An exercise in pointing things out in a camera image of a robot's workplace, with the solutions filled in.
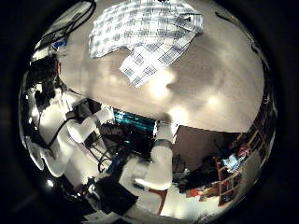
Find blue white plaid cloth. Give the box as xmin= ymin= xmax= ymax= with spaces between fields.
xmin=88 ymin=0 xmax=205 ymax=89

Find teal lit screen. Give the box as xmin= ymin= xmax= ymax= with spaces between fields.
xmin=112 ymin=108 xmax=157 ymax=134

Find black equipment case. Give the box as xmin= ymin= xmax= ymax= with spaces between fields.
xmin=93 ymin=175 xmax=139 ymax=216

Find red curved strip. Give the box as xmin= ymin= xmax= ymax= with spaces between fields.
xmin=149 ymin=188 xmax=170 ymax=217

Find small red container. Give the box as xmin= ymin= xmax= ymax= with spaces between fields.
xmin=186 ymin=188 xmax=201 ymax=199

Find wooden cubby shelf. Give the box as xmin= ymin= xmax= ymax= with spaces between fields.
xmin=199 ymin=118 xmax=277 ymax=208

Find light blue bag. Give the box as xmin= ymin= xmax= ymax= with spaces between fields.
xmin=222 ymin=153 xmax=247 ymax=174

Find black cable of left hand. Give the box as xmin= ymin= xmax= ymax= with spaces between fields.
xmin=40 ymin=0 xmax=97 ymax=45

